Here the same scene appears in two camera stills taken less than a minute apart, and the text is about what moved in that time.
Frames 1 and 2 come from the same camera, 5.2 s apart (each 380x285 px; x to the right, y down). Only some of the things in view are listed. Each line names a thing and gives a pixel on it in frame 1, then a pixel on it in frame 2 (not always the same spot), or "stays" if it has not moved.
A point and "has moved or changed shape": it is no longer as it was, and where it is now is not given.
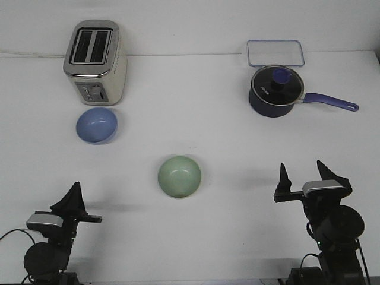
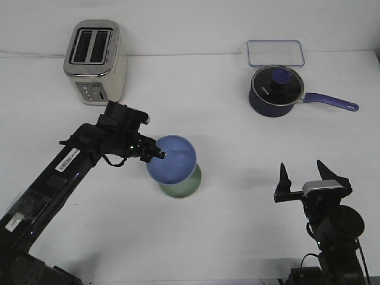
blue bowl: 96,126 has moved or changed shape
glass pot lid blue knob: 278,85 stays
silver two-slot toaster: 95,62 stays
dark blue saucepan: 265,109 stays
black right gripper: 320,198 stays
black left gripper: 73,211 -> 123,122
